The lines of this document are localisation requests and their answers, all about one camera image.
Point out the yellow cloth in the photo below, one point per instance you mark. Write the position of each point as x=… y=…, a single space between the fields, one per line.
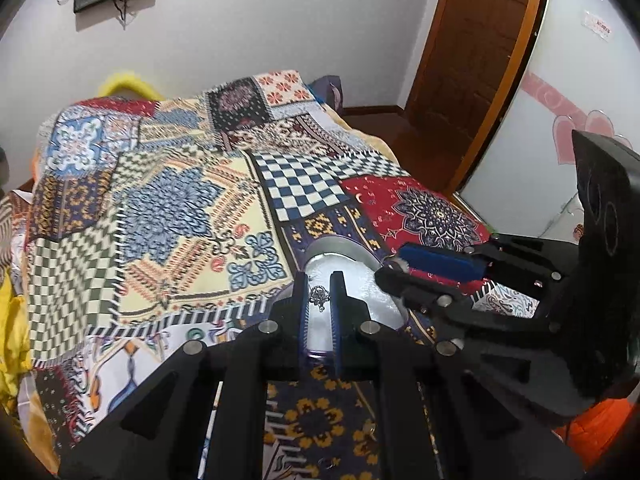
x=12 y=360

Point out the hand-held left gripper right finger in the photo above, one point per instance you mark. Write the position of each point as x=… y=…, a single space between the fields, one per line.
x=336 y=320

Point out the white wall label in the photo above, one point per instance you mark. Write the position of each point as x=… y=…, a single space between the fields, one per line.
x=598 y=23

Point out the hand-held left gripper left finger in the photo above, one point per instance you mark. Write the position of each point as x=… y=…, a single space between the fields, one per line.
x=302 y=312

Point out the dark blue pillow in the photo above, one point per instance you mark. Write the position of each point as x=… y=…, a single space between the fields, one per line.
x=331 y=89

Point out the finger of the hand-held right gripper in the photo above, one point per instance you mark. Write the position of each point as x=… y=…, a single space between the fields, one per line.
x=440 y=260
x=425 y=292

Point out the pink heart wall decal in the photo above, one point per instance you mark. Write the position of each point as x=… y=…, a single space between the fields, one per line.
x=575 y=125

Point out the orange wooden door frame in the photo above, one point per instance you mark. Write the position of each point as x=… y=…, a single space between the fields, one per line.
x=520 y=60

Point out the patchwork printed blanket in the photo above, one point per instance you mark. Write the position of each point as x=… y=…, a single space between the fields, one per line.
x=165 y=210

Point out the orange cloth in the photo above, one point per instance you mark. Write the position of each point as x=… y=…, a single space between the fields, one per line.
x=597 y=425

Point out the silver metal plate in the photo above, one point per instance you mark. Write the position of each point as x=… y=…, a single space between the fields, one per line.
x=370 y=295

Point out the silver ornate pendant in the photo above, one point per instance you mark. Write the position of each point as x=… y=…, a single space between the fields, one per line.
x=318 y=296

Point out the brown wooden door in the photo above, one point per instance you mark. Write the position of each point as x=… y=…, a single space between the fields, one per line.
x=465 y=60

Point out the yellow plush pillow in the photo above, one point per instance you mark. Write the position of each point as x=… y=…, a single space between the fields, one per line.
x=127 y=85

